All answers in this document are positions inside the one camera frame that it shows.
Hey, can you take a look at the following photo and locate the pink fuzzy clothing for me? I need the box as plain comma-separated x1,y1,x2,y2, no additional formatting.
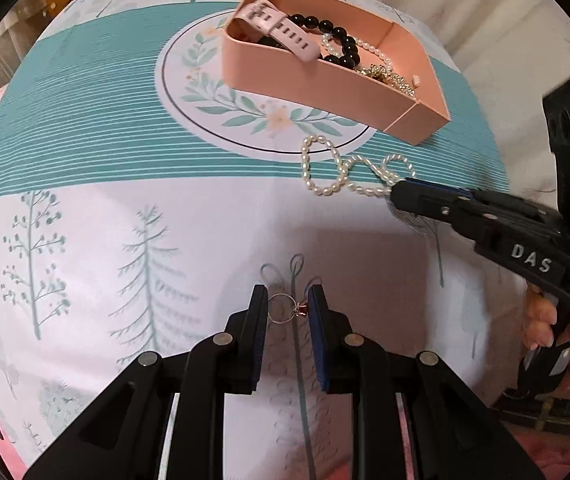
508,370,570,480

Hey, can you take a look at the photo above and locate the white floral curtain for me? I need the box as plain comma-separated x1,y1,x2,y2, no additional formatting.
345,0,570,201

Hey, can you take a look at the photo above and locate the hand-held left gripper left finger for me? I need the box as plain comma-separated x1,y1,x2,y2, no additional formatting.
24,284,270,480

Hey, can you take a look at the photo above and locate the pink watch strap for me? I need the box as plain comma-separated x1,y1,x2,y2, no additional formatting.
229,0,322,63

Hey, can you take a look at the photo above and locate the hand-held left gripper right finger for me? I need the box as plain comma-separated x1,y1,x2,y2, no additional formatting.
306,284,536,480

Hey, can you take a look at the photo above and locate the black bead bracelet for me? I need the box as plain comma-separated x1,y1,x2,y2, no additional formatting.
285,12,361,70

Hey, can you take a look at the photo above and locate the white pearl bracelet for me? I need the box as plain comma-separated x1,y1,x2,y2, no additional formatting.
321,32,391,63

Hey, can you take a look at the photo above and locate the thin ring with red charm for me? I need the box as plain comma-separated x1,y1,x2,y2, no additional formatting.
268,294,310,323

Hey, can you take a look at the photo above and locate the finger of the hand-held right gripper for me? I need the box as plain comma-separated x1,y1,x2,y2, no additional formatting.
388,179,503,243
415,182,564,234

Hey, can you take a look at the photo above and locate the pink box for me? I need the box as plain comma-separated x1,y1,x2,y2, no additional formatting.
221,0,452,147

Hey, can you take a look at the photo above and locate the gold hair comb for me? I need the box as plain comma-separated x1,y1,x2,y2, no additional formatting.
356,62,416,96

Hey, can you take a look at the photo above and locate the tree print tablecloth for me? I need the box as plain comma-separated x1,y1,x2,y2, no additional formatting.
0,0,528,466

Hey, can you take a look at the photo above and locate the person's right hand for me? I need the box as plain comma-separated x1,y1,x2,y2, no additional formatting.
521,289,559,352

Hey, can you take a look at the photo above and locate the long pearl necklace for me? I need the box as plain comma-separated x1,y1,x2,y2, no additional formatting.
300,135,416,200

